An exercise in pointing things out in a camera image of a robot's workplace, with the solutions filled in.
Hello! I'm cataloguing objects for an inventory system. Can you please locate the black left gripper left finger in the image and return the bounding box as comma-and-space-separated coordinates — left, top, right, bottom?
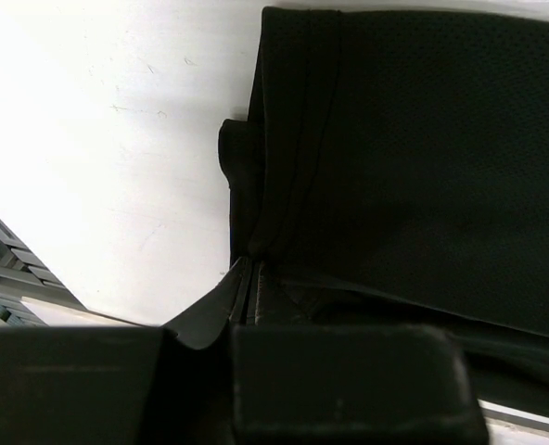
0, 258, 251, 444

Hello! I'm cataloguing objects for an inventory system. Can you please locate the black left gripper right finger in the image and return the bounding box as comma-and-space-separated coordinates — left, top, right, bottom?
231, 266, 488, 444

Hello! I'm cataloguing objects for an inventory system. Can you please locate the black t shirt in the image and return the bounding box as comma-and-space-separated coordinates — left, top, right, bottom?
219, 7, 549, 416

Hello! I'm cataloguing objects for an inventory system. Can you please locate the aluminium table edge rail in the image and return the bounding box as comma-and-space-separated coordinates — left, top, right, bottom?
479, 400, 549, 425

